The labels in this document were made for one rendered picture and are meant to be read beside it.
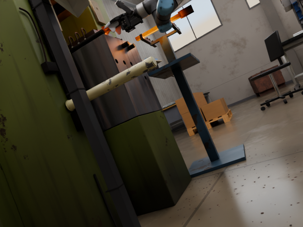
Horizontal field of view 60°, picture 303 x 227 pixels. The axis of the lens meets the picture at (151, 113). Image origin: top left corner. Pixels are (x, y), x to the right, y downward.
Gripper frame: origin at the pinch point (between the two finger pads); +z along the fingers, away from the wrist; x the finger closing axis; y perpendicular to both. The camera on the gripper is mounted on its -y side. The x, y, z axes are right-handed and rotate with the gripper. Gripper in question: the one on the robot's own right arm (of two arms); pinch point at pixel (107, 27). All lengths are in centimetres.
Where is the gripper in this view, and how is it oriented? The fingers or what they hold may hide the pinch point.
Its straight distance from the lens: 156.3
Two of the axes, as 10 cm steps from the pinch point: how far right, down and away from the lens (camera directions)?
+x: 3.6, -1.0, 9.3
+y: 3.9, 9.2, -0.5
